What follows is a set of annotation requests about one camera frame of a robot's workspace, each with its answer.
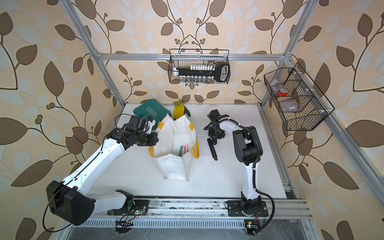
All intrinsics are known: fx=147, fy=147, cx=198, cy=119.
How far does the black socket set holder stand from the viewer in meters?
0.82

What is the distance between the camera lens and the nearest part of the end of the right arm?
782 millimetres

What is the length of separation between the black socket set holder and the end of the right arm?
0.64ft
